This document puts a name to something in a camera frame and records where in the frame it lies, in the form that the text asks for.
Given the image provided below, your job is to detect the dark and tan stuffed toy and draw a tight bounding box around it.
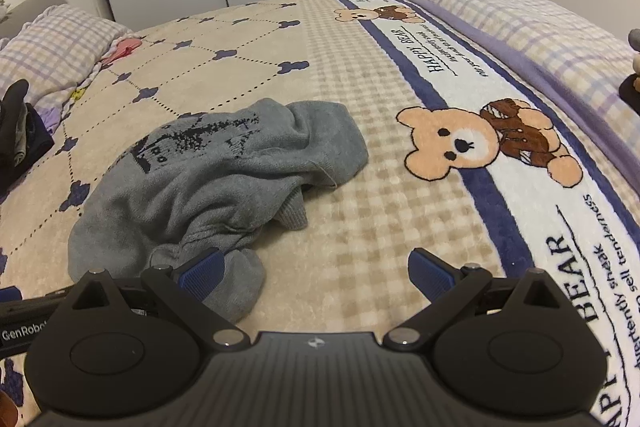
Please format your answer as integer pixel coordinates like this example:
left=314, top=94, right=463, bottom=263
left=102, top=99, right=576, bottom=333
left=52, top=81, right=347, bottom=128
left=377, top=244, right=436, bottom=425
left=619, top=27, right=640, bottom=106

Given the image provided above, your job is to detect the lavender cloth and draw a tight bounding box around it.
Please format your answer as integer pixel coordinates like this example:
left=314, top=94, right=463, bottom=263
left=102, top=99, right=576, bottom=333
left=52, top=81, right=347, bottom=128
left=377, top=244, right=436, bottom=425
left=42, top=106, right=64, bottom=134

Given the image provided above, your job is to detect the checked purple quilt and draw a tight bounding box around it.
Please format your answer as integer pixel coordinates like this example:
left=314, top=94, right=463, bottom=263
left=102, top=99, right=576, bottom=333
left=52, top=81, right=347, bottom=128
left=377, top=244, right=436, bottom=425
left=382, top=0, right=640, bottom=168

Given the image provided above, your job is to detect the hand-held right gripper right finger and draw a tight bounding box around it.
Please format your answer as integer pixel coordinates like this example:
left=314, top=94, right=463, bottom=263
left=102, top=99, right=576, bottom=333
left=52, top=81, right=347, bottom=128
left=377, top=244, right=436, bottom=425
left=385, top=248, right=569, bottom=351

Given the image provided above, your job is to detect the grey headboard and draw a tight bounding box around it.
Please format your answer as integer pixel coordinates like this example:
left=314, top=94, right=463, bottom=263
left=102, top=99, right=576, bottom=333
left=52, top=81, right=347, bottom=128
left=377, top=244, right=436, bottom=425
left=0, top=0, right=68, bottom=40

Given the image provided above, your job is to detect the printed bear blanket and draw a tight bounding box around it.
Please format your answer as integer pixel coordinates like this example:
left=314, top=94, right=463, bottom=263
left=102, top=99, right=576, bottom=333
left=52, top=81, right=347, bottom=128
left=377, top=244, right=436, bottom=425
left=0, top=0, right=640, bottom=427

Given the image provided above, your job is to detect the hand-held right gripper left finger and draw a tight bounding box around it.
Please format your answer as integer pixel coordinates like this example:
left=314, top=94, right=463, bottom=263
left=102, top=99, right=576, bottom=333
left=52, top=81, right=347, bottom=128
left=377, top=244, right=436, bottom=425
left=60, top=247, right=251, bottom=351

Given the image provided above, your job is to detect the black folded garment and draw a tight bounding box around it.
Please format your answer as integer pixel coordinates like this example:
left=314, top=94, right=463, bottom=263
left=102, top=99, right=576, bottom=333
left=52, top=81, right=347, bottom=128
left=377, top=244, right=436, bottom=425
left=0, top=79, right=55, bottom=172

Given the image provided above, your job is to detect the grey knit sweater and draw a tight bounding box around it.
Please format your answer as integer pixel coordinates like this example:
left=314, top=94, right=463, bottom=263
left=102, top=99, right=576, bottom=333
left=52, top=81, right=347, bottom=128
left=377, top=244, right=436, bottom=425
left=67, top=98, right=370, bottom=323

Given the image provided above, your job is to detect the pink cloth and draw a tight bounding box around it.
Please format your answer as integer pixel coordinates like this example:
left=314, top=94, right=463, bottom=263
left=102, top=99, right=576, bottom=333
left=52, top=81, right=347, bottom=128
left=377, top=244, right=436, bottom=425
left=102, top=36, right=144, bottom=66

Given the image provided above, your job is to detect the checked purple pillow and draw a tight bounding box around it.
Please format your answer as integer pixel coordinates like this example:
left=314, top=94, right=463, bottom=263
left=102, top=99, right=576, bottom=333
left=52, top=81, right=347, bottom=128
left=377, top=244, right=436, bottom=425
left=0, top=4, right=133, bottom=98

